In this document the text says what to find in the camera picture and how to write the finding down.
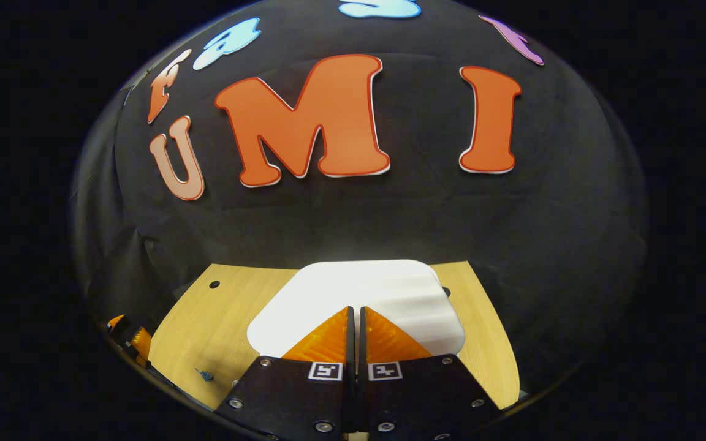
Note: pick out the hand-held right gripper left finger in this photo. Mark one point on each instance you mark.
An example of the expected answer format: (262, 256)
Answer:
(304, 398)

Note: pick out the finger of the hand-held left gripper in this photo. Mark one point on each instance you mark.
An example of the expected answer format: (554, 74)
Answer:
(115, 321)
(141, 344)

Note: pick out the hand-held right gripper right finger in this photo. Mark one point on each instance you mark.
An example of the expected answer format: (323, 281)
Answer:
(414, 398)

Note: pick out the blue paper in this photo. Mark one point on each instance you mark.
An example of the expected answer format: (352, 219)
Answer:
(205, 374)

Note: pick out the white desktop garbage bin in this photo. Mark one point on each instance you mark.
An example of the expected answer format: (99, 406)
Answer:
(359, 294)

